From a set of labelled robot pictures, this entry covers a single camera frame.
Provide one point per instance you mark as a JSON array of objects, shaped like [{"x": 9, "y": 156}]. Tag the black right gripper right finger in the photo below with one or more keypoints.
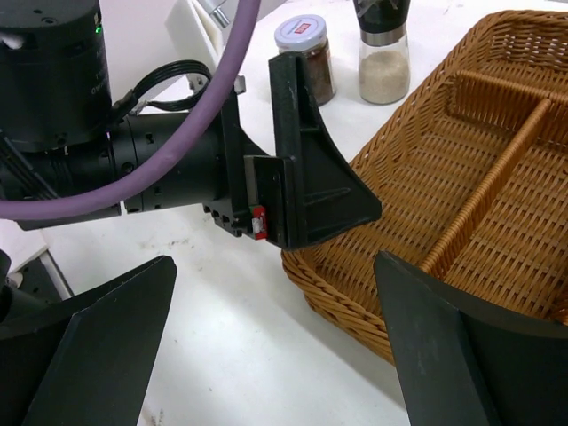
[{"x": 464, "y": 361}]

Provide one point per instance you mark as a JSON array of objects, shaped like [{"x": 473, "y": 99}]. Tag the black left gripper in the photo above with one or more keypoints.
[{"x": 313, "y": 194}]

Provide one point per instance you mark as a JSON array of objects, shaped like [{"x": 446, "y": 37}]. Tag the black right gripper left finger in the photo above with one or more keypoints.
[{"x": 85, "y": 360}]

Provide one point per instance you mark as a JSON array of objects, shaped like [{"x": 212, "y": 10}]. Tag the black-top salt grinder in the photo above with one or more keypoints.
[{"x": 384, "y": 64}]

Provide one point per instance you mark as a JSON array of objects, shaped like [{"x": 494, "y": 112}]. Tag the white-lid brown spice jar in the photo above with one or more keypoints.
[{"x": 307, "y": 34}]

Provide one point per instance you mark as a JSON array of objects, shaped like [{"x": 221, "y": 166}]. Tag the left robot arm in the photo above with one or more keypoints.
[{"x": 71, "y": 154}]

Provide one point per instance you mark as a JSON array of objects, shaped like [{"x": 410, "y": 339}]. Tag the wicker divided basket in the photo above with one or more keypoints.
[{"x": 472, "y": 174}]

